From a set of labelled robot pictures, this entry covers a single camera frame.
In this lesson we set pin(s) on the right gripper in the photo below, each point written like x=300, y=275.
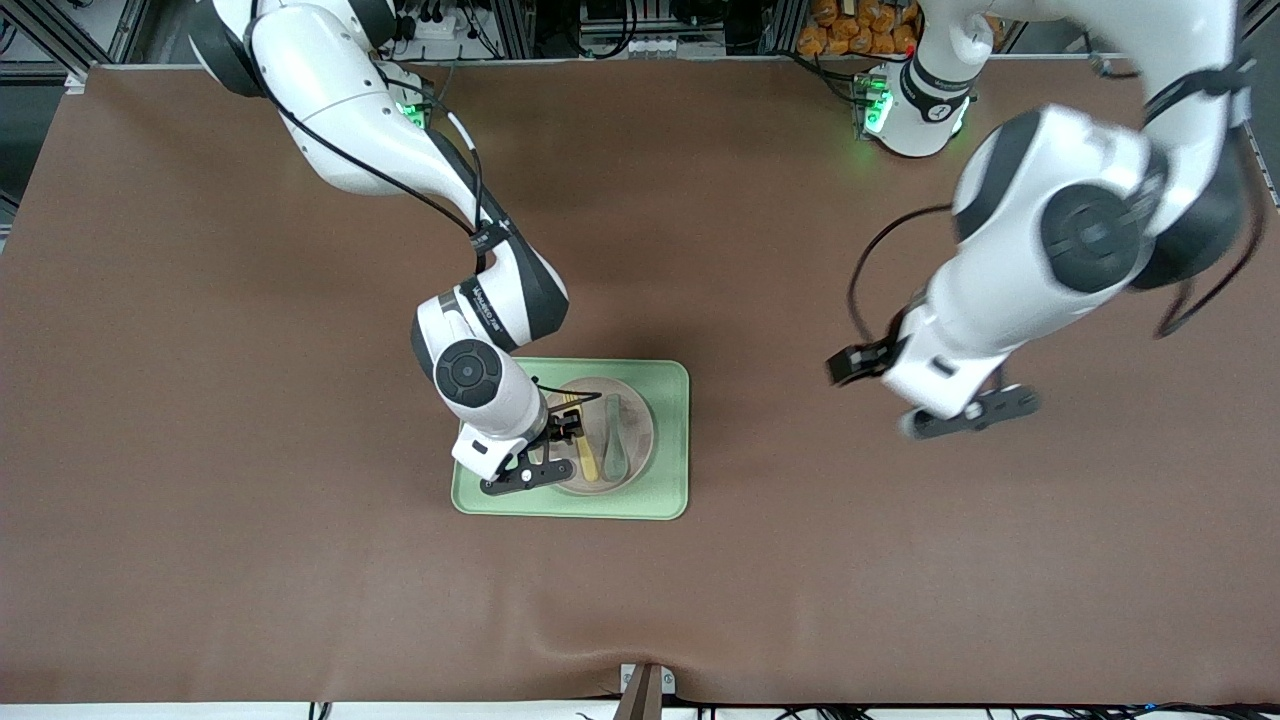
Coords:
x=561, y=427

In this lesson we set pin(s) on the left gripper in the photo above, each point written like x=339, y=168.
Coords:
x=872, y=357

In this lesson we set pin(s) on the yellow plastic fork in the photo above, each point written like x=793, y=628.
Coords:
x=590, y=465

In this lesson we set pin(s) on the beige round plate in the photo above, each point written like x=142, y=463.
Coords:
x=640, y=440

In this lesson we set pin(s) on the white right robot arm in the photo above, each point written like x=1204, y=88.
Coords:
x=330, y=90

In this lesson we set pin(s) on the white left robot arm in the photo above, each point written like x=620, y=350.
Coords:
x=1000, y=290

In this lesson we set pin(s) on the green plastic spoon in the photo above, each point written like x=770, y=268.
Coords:
x=615, y=460

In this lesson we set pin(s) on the light green rectangular tray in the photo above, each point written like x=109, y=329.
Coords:
x=670, y=480

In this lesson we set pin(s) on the brown table mat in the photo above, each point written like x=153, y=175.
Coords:
x=300, y=550

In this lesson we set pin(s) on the orange toy food pile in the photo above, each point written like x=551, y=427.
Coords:
x=850, y=35

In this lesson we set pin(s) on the white connector block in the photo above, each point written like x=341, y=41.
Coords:
x=650, y=45

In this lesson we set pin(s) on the white power strip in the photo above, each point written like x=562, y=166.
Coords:
x=440, y=30

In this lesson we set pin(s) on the table edge clamp bracket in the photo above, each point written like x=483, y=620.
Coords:
x=645, y=695

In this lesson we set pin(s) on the aluminium frame post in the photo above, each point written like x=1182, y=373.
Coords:
x=778, y=25
x=515, y=25

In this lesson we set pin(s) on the metal table corner bracket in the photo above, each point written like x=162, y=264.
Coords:
x=76, y=82

